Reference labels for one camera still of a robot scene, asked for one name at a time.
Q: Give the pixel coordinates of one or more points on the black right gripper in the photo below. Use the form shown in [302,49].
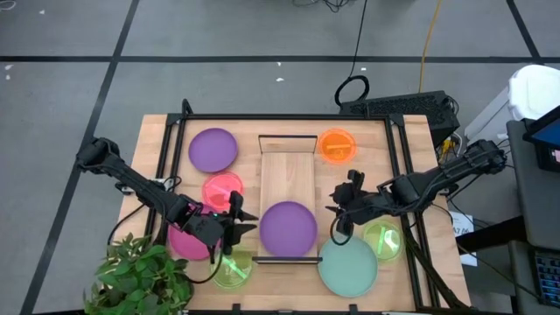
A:
[361,203]

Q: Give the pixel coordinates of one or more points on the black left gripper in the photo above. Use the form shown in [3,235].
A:
[205,227]

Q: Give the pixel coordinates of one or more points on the pink transparent plate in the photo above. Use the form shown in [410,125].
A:
[219,190]

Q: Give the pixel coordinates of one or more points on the purple plate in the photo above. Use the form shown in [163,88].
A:
[213,150]
[288,228]

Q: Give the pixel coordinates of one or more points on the green transparent plate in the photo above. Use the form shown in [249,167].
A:
[385,242]
[238,273]

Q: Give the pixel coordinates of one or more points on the magenta plate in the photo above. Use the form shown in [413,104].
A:
[188,247]

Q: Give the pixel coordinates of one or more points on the orange transparent plate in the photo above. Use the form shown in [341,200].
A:
[337,146]

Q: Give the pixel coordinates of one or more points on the pale teal plate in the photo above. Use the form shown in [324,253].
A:
[347,269]

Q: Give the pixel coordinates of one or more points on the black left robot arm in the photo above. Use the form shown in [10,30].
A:
[131,179]

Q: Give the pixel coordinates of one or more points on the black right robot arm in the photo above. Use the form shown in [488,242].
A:
[437,179]

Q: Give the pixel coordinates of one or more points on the white paper sheet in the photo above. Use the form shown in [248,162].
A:
[464,227]

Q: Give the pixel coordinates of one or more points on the green plant in black pot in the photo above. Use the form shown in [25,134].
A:
[135,280]

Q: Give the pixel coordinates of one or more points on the black desk beam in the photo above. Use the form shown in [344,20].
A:
[494,234]

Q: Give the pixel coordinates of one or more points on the grey desk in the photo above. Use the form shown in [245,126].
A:
[525,197]

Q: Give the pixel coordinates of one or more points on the black monitor blue screen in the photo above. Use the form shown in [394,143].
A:
[547,131]

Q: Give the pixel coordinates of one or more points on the black keyboard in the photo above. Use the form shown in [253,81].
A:
[549,280]

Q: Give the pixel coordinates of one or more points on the white lidded bin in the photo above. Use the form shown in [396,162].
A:
[536,92]

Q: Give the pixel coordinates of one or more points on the black frame wooden shelf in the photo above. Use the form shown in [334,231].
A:
[286,175]

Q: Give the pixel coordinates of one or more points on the black frame clamp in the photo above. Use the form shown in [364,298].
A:
[236,309]
[352,309]

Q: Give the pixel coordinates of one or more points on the black table frame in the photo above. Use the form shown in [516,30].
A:
[284,117]

